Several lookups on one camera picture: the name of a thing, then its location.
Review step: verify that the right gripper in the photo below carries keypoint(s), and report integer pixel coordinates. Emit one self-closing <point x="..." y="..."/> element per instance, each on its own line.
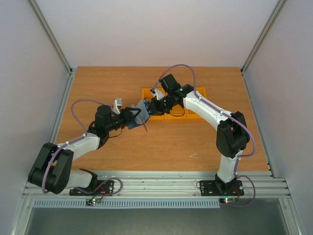
<point x="154" y="105"/>

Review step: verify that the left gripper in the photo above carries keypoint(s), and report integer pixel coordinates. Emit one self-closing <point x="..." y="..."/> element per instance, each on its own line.
<point x="127" y="112"/>

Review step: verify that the blue card holder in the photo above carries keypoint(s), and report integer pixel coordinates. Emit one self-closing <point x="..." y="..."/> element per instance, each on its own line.
<point x="143" y="116"/>

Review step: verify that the red credit card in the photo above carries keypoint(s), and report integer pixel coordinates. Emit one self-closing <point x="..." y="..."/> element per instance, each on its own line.
<point x="145" y="127"/>

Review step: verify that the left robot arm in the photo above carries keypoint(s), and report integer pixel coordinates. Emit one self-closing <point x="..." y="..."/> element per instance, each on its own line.
<point x="52" y="168"/>

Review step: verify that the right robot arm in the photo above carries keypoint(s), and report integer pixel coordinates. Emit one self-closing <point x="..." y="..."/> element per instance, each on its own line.
<point x="232" y="136"/>

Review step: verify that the left yellow bin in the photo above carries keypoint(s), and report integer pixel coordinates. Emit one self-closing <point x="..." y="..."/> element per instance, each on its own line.
<point x="147" y="96"/>

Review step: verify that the yellow bin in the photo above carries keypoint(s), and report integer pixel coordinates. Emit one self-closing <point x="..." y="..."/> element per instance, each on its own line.
<point x="177" y="111"/>
<point x="147" y="96"/>
<point x="190" y="114"/>

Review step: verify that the middle yellow bin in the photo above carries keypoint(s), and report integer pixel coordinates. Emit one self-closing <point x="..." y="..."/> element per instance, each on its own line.
<point x="177" y="111"/>

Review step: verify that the right yellow bin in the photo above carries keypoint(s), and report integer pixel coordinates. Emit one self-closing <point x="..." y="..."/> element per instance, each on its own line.
<point x="190" y="114"/>

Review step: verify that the left circuit board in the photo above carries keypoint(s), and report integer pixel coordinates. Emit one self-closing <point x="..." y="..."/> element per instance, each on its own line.
<point x="93" y="202"/>

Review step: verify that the circuit board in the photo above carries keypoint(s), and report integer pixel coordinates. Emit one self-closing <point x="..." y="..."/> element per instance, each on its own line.
<point x="228" y="200"/>
<point x="93" y="202"/>

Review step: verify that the right circuit board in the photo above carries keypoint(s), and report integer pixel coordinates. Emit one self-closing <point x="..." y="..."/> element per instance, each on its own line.
<point x="228" y="200"/>

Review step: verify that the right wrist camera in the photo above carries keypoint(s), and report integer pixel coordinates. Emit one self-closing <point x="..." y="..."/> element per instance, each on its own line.
<point x="157" y="94"/>

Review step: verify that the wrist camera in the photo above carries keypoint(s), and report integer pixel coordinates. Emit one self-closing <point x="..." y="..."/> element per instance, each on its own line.
<point x="117" y="105"/>
<point x="157" y="94"/>

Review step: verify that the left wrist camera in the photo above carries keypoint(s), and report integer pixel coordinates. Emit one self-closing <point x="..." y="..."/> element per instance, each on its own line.
<point x="117" y="105"/>

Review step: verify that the left aluminium frame post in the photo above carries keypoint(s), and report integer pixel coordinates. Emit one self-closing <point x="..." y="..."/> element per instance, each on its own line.
<point x="42" y="20"/>

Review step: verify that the aluminium frame post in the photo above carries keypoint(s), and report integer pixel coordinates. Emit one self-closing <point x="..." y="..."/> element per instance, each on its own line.
<point x="42" y="20"/>
<point x="264" y="33"/>

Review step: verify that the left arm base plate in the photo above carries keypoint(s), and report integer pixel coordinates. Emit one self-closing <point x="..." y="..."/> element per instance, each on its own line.
<point x="106" y="188"/>

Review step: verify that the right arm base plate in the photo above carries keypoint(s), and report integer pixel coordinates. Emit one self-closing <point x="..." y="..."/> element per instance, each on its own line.
<point x="214" y="188"/>

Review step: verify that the grey slotted cable duct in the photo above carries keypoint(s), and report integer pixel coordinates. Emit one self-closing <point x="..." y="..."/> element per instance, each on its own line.
<point x="128" y="203"/>

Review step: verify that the aluminium rail base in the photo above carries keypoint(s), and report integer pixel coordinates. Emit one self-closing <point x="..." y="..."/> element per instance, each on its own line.
<point x="183" y="184"/>

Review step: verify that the right aluminium frame post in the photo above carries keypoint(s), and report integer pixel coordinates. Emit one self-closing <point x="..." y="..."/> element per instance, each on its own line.
<point x="264" y="33"/>

